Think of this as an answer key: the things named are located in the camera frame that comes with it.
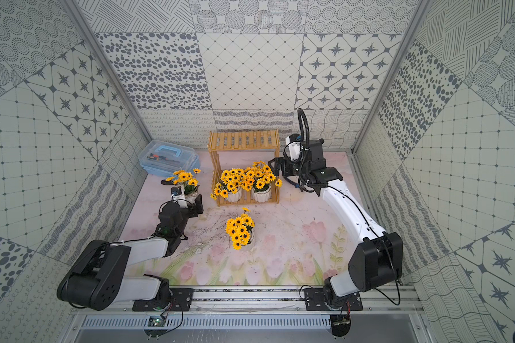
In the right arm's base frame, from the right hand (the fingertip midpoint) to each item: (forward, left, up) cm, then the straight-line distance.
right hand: (279, 164), depth 81 cm
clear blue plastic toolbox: (+19, +59, -16) cm, 64 cm away
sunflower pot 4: (0, +8, -9) cm, 12 cm away
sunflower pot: (-4, +36, -5) cm, 37 cm away
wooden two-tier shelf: (+35, +8, -19) cm, 41 cm away
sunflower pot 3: (-4, +20, -9) cm, 22 cm away
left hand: (-6, +35, -14) cm, 38 cm away
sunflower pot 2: (-23, +14, -9) cm, 28 cm away
